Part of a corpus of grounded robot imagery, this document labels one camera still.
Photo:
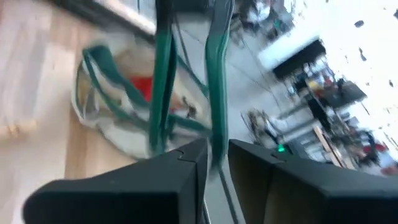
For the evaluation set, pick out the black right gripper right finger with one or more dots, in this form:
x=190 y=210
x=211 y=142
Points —
x=311 y=196

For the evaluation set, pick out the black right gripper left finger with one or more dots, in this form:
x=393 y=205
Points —
x=140 y=189

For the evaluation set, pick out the beige gardening bag green trim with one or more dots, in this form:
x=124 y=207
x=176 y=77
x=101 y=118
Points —
x=124 y=140

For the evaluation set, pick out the red gardening gloves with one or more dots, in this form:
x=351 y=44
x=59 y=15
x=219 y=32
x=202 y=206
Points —
x=143 y=88

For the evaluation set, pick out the black aluminium table frame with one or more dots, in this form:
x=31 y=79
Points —
x=93 y=12

